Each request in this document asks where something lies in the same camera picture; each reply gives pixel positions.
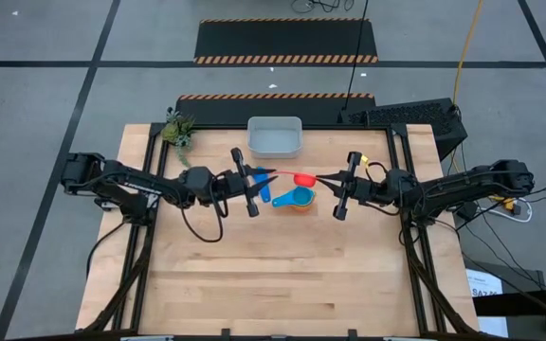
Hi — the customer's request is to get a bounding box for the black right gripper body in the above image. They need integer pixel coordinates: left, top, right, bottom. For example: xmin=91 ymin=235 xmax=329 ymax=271
xmin=334 ymin=151 xmax=388 ymax=222

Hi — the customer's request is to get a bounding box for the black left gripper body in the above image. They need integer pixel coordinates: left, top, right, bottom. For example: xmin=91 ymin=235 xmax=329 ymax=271
xmin=209 ymin=147 xmax=260 ymax=219

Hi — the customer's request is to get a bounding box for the small blue measuring cup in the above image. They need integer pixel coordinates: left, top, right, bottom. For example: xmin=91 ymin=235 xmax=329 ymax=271
xmin=253 ymin=166 xmax=273 ymax=204

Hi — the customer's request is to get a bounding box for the red measuring cup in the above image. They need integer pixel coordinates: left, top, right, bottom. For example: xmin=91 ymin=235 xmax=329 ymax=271
xmin=272 ymin=169 xmax=318 ymax=188

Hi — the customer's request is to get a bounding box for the orange measuring cup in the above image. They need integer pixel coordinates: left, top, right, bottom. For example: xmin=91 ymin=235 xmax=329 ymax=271
xmin=290 ymin=195 xmax=318 ymax=213

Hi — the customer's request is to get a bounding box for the light blue measuring cup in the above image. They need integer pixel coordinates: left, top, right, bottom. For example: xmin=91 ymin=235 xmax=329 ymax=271
xmin=271 ymin=186 xmax=316 ymax=209

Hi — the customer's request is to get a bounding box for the grey plastic basket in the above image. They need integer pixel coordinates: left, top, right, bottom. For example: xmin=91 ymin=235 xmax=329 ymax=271
xmin=246 ymin=116 xmax=304 ymax=160

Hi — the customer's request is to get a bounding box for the black hazard-striped floor mat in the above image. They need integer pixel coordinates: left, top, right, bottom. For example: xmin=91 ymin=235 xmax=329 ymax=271
xmin=193 ymin=17 xmax=379 ymax=65
xmin=174 ymin=93 xmax=377 ymax=127

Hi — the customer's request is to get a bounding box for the artificial succulent plant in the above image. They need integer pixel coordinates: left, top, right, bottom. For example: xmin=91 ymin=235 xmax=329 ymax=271
xmin=161 ymin=107 xmax=197 ymax=171

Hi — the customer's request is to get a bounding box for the black computer case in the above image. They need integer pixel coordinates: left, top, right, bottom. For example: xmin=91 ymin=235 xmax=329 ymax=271
xmin=337 ymin=98 xmax=469 ymax=162

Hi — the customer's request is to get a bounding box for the yellow connector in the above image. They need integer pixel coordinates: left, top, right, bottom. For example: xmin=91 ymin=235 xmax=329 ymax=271
xmin=488 ymin=196 xmax=516 ymax=212

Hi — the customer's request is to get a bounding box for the white paper sign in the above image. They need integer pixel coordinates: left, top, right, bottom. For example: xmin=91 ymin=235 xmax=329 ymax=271
xmin=465 ymin=268 xmax=510 ymax=338

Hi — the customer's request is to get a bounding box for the black cart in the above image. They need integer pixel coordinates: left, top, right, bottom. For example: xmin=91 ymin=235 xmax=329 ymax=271
xmin=462 ymin=258 xmax=546 ymax=341

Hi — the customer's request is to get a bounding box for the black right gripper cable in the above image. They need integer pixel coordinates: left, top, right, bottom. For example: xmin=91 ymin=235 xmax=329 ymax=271
xmin=366 ymin=160 xmax=402 ymax=218

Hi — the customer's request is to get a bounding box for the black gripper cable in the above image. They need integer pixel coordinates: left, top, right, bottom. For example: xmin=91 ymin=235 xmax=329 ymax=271
xmin=366 ymin=160 xmax=402 ymax=218
xmin=180 ymin=198 xmax=225 ymax=244

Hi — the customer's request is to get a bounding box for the black aluminium table frame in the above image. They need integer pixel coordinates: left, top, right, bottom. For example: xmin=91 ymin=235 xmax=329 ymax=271
xmin=82 ymin=121 xmax=481 ymax=338

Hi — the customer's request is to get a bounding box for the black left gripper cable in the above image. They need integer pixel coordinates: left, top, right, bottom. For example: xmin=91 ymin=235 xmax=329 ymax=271
xmin=180 ymin=198 xmax=225 ymax=244

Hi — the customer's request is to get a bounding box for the black right arm base cable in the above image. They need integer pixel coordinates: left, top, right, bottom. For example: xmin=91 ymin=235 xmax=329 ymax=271
xmin=446 ymin=141 xmax=546 ymax=290

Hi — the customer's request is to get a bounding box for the black arm base cable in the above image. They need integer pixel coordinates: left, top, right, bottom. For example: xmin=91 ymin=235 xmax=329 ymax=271
xmin=85 ymin=218 xmax=132 ymax=280
xmin=446 ymin=141 xmax=546 ymax=290

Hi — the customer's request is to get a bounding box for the black hanging cable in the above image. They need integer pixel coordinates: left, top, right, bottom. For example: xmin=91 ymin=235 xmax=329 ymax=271
xmin=343 ymin=0 xmax=370 ymax=113

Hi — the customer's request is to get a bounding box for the black left arm base cable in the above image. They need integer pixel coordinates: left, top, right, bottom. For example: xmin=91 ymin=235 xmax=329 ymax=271
xmin=85 ymin=218 xmax=132 ymax=280

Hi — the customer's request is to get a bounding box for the white cable loop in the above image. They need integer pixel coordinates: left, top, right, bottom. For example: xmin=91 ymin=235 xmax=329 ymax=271
xmin=481 ymin=196 xmax=534 ymax=224

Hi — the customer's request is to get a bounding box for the coiled black floor cable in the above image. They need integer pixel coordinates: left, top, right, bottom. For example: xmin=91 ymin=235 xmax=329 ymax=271
xmin=291 ymin=0 xmax=355 ymax=14

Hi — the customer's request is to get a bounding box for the yellow hanging cable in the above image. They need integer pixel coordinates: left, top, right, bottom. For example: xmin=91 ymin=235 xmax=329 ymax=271
xmin=451 ymin=0 xmax=485 ymax=108

